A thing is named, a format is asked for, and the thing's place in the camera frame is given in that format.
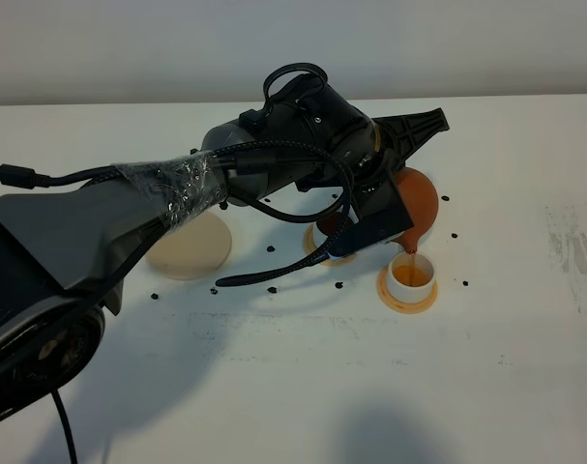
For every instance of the brown clay teapot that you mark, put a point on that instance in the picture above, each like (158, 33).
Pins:
(422, 203)

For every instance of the white teacup near teapot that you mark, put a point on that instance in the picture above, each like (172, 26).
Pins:
(325, 227)

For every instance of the orange coaster far right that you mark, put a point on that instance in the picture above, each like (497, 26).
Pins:
(405, 308)

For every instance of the beige round teapot saucer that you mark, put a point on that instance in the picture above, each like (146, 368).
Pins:
(195, 250)

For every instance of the white teacup far right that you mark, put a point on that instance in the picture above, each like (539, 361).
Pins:
(410, 278)

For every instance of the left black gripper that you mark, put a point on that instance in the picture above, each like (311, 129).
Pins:
(308, 110)

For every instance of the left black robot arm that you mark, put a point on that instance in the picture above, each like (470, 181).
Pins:
(67, 243)

